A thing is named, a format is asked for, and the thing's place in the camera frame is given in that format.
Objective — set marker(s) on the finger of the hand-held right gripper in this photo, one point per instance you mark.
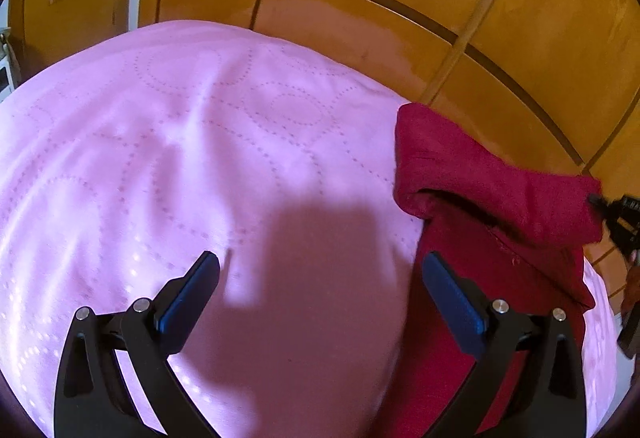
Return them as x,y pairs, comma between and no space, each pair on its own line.
617,218

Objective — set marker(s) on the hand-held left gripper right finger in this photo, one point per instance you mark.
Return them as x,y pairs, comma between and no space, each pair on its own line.
452,298

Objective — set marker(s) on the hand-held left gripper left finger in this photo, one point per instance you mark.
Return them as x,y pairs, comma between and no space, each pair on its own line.
187,298

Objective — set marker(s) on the red garment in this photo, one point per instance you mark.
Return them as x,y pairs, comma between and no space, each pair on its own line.
480,178

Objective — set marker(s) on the pink quilted bedspread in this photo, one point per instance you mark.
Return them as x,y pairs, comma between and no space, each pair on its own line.
200,142

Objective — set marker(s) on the wooden shelf cabinet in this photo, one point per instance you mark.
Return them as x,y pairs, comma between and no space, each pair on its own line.
35,12

